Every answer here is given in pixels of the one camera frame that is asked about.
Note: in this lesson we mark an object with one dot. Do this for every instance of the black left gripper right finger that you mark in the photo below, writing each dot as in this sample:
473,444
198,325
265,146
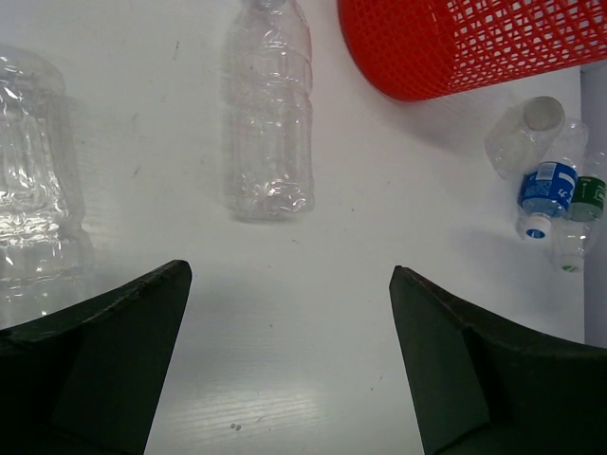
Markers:
483,384

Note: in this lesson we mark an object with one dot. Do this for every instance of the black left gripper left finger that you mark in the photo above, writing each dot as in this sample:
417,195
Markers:
87,379

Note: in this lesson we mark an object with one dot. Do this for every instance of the clear ribbed plastic bottle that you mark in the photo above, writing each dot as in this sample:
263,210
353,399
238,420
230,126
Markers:
46,255

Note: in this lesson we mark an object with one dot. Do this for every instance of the blue label plastic bottle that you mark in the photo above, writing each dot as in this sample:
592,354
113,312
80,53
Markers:
545,196

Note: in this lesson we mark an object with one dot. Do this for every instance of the red mesh plastic bin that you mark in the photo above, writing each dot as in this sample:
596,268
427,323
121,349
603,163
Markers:
413,50

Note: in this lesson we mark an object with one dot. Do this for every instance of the green label plastic bottle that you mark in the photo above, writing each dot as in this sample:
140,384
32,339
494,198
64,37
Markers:
574,235

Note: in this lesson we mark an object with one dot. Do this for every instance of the clear wide-mouth plastic jar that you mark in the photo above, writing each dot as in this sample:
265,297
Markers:
522,135

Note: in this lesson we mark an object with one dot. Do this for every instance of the clear bottle white cap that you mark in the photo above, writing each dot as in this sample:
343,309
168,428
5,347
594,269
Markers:
268,124

